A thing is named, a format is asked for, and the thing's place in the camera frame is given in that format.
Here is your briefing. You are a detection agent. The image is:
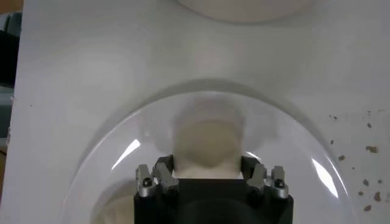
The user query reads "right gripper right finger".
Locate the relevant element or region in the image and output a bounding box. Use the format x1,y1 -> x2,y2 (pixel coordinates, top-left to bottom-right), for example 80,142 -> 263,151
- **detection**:
240,154 -> 289,199

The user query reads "white electric cooker pot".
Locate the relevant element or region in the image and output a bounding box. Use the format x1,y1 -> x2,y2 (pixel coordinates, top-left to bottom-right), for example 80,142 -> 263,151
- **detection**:
175,0 -> 319,24

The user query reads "brown crumbs scatter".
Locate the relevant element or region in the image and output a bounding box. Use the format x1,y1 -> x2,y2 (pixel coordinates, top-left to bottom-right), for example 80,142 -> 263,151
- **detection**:
327,109 -> 390,214

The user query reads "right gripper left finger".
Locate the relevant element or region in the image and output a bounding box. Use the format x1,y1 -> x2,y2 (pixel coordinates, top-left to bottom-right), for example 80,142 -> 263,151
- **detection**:
135,154 -> 181,198

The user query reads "white steamed baozi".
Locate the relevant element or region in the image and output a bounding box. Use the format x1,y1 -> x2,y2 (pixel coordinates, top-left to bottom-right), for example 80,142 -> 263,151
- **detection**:
172,100 -> 246,180

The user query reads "white oval plate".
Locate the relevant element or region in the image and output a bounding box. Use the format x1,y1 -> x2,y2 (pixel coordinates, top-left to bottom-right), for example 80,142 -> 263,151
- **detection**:
59,89 -> 360,224

